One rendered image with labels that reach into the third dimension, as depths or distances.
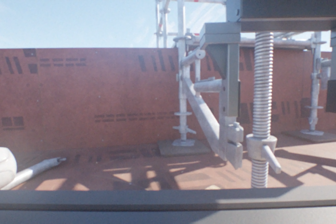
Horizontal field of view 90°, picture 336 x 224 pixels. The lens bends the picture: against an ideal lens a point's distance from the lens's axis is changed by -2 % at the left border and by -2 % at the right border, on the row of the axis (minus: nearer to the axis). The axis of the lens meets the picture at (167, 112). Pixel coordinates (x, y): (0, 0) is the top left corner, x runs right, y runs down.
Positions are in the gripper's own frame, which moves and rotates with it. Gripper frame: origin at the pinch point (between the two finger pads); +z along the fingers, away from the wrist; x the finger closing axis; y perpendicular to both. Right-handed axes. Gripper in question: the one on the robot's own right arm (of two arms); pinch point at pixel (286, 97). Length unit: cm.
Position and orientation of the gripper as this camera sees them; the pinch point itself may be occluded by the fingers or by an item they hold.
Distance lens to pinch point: 24.7
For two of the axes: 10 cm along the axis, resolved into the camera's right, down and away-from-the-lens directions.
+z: 0.3, 9.9, 1.2
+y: -0.2, 1.2, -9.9
